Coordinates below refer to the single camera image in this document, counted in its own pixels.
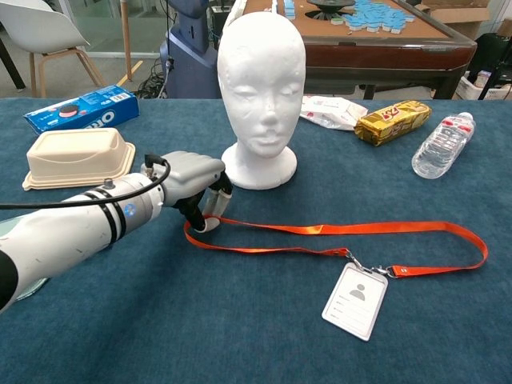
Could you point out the white snack packet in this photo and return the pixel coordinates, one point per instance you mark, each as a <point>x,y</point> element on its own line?
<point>328,112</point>

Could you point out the gold biscuit packet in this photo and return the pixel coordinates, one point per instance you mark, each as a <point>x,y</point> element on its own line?
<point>392,122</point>

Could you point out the white foam mannequin head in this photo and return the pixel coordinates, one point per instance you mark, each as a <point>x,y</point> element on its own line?
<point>260,80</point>

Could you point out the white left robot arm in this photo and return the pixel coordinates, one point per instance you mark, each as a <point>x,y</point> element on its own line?
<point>60,240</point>

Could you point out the wooden pole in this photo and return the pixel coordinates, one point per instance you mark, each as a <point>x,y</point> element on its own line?
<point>126,40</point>

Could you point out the clear plastic water bottle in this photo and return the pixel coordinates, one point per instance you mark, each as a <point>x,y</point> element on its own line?
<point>440,148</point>

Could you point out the white storage crate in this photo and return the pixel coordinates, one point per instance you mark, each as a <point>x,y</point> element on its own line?
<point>466,88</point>

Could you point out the white chair with wooden legs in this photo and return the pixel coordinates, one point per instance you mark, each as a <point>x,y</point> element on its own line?
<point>40,28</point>

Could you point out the blue grey machine base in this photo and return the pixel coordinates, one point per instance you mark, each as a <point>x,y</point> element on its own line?
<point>188,60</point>

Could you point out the black round disc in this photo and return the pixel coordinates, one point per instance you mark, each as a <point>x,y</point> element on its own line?
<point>330,5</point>

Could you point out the brown mahjong table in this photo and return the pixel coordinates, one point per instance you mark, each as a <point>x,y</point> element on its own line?
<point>380,60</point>

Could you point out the black bag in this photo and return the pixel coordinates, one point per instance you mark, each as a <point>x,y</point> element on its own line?
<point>490,52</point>

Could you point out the cardboard box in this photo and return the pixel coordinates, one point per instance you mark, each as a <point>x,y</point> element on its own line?
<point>460,16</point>

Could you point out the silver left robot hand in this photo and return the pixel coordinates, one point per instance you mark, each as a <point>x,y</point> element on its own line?
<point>192,172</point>

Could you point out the beige plastic lunch box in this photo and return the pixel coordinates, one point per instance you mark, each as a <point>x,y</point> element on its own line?
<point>76,156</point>

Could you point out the blue table cloth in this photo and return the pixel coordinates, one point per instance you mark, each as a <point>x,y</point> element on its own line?
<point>200,340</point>

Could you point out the blue Oreo cookie box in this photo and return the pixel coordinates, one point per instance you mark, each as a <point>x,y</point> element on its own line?
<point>80,110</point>

